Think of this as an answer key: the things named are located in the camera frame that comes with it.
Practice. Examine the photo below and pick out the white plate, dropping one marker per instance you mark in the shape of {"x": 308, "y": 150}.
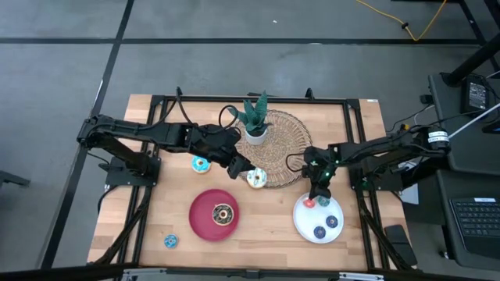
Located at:
{"x": 304, "y": 222}

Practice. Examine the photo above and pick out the large white blue-drizzled donut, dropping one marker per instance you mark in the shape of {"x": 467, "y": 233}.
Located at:
{"x": 261, "y": 181}

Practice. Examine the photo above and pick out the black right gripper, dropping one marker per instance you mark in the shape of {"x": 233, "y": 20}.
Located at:
{"x": 318, "y": 168}

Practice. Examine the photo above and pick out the black side desk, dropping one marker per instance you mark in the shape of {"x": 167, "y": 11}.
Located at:
{"x": 468, "y": 164}

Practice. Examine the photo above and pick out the small dark blue donut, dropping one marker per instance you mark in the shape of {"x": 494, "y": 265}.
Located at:
{"x": 322, "y": 235}
{"x": 335, "y": 225}

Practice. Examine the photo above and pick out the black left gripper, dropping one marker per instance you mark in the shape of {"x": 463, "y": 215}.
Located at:
{"x": 238, "y": 166}

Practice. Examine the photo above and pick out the round woven placemat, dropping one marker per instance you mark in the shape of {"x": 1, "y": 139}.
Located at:
{"x": 289, "y": 129}

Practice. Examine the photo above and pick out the snake plant in white pot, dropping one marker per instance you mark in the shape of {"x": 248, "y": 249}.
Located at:
{"x": 256, "y": 137}

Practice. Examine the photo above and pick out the black metal table frame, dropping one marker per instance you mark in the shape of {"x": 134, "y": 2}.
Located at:
{"x": 312, "y": 99}

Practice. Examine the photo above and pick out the large chocolate frosted donut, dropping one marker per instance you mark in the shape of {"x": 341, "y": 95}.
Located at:
{"x": 228, "y": 219}

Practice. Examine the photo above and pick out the black stand pole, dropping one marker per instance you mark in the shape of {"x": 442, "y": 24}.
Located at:
{"x": 472, "y": 60}

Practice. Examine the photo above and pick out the black phone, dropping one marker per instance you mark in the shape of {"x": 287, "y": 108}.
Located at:
{"x": 399, "y": 244}

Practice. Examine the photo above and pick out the large blue frosted donut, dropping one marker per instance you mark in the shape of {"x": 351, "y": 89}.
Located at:
{"x": 199, "y": 168}

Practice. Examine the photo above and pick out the black overhead crossbar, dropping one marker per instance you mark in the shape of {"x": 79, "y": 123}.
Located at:
{"x": 250, "y": 273}

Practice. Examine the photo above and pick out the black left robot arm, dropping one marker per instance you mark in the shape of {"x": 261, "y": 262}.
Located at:
{"x": 156, "y": 134}

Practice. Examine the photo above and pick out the small pink donut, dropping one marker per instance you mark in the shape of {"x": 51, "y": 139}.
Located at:
{"x": 308, "y": 204}

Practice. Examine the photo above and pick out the black laptop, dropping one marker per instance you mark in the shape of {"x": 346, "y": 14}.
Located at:
{"x": 476, "y": 222}

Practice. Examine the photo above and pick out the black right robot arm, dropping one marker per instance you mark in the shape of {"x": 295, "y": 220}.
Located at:
{"x": 383, "y": 150}

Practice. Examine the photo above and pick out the red plate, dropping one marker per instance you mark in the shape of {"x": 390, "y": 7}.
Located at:
{"x": 203, "y": 226}

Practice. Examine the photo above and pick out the white paper sheet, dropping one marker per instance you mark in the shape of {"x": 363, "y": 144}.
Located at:
{"x": 410, "y": 195}

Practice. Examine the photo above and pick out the grey furniture leg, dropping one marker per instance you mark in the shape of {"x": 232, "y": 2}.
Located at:
{"x": 13, "y": 178}

